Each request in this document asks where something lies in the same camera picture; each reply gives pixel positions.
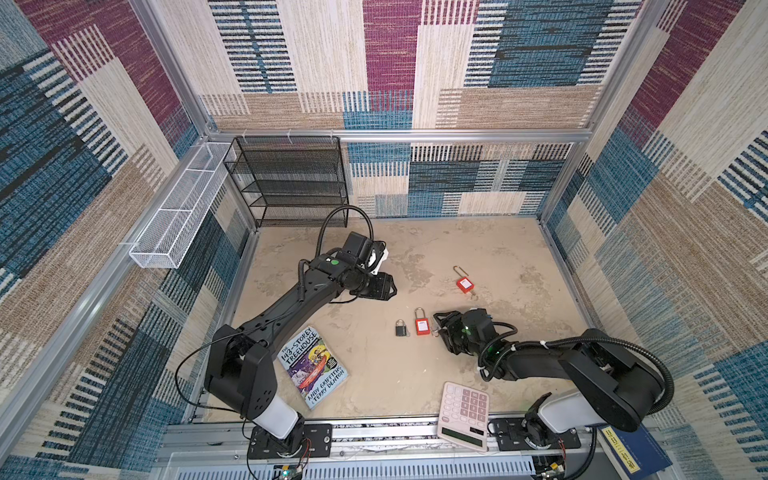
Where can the pink calculator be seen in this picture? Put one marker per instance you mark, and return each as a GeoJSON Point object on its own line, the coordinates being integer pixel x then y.
{"type": "Point", "coordinates": [463, 417]}

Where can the small black padlock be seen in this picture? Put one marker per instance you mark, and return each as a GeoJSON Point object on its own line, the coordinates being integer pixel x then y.
{"type": "Point", "coordinates": [401, 328]}

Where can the white wire mesh basket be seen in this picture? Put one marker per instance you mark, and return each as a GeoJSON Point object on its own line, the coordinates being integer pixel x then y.
{"type": "Point", "coordinates": [165, 241]}

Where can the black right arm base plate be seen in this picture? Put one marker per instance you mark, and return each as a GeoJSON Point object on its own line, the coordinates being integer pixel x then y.
{"type": "Point", "coordinates": [519, 434]}

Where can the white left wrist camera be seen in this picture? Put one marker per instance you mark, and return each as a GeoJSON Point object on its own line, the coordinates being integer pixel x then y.
{"type": "Point", "coordinates": [378, 254]}

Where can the red padlock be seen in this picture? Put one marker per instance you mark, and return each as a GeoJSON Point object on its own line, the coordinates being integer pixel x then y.
{"type": "Point", "coordinates": [463, 282]}
{"type": "Point", "coordinates": [421, 322]}

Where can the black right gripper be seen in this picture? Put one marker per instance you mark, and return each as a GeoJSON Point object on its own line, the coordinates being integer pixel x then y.
{"type": "Point", "coordinates": [450, 323]}

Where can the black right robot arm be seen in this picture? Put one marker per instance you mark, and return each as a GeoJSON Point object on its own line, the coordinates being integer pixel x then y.
{"type": "Point", "coordinates": [616, 382]}

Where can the purple treehouse book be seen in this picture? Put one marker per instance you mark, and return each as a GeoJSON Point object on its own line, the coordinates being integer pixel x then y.
{"type": "Point", "coordinates": [312, 367]}

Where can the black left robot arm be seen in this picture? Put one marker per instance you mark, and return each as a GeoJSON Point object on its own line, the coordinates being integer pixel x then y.
{"type": "Point", "coordinates": [240, 370]}

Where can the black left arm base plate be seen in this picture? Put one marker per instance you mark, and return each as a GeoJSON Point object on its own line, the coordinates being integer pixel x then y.
{"type": "Point", "coordinates": [311, 440]}

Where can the blue box with yellow label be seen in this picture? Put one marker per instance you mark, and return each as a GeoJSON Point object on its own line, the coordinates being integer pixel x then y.
{"type": "Point", "coordinates": [634, 455]}

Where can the black wire shelf rack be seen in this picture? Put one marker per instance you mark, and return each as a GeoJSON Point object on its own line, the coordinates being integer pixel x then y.
{"type": "Point", "coordinates": [288, 181]}

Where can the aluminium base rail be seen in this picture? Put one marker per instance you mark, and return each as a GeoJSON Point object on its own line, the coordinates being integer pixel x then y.
{"type": "Point", "coordinates": [369, 448]}

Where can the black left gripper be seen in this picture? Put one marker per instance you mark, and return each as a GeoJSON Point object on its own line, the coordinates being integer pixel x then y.
{"type": "Point", "coordinates": [382, 288]}

